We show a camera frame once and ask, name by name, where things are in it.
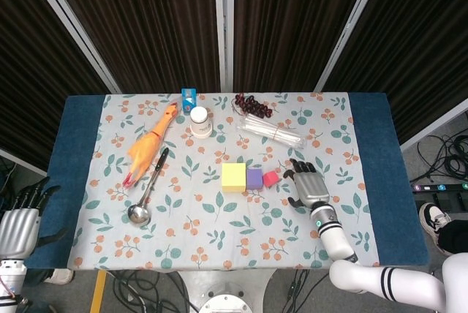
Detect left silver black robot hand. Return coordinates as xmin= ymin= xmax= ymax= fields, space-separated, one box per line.
xmin=0 ymin=176 xmax=69 ymax=260

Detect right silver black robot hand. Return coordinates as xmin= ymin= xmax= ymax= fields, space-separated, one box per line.
xmin=282 ymin=158 xmax=332 ymax=209

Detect small red foam cube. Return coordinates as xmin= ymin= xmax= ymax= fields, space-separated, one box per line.
xmin=263 ymin=170 xmax=282 ymax=189

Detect purple cube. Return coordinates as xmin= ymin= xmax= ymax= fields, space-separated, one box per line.
xmin=246 ymin=167 xmax=264 ymax=192

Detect large yellow foam cube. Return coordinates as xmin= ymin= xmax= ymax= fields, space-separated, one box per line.
xmin=222 ymin=162 xmax=247 ymax=193

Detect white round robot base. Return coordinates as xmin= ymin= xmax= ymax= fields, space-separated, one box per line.
xmin=199 ymin=293 xmax=263 ymax=313

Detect bundle of clear straws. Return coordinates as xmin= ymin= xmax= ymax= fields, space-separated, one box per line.
xmin=236 ymin=113 xmax=307 ymax=151

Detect blue table cover cloth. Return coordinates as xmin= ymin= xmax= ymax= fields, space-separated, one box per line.
xmin=24 ymin=92 xmax=429 ymax=270

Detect dark red grape bunch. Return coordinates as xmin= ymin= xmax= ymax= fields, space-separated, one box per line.
xmin=233 ymin=93 xmax=274 ymax=118

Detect floral leaf print tablecloth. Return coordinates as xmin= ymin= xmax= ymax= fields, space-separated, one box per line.
xmin=67 ymin=92 xmax=381 ymax=270

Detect white black sneaker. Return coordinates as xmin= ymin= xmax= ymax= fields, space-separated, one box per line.
xmin=418 ymin=202 xmax=453 ymax=245

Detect black power strip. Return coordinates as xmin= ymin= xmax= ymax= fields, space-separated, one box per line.
xmin=411 ymin=182 xmax=468 ymax=194

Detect stack of white paper cups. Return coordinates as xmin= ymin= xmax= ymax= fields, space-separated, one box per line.
xmin=189 ymin=106 xmax=214 ymax=140

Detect black trouser leg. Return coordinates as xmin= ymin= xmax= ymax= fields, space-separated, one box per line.
xmin=437 ymin=219 xmax=468 ymax=256

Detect small blue carton box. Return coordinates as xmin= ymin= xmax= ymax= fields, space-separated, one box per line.
xmin=181 ymin=88 xmax=198 ymax=112

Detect orange rubber chicken toy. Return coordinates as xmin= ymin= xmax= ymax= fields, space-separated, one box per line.
xmin=122 ymin=103 xmax=181 ymax=189

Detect dark brown folding screen panel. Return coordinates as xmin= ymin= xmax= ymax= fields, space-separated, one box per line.
xmin=0 ymin=0 xmax=110 ymax=171
xmin=325 ymin=0 xmax=468 ymax=146
xmin=43 ymin=0 xmax=221 ymax=94
xmin=233 ymin=0 xmax=374 ymax=94

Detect steel ladle black handle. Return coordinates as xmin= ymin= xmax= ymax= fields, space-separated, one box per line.
xmin=127 ymin=147 xmax=170 ymax=227

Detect black cables under table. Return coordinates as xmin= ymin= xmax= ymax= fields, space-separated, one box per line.
xmin=109 ymin=268 xmax=198 ymax=313

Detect black floor cable tangle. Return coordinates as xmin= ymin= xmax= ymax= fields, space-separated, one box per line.
xmin=416 ymin=133 xmax=468 ymax=182

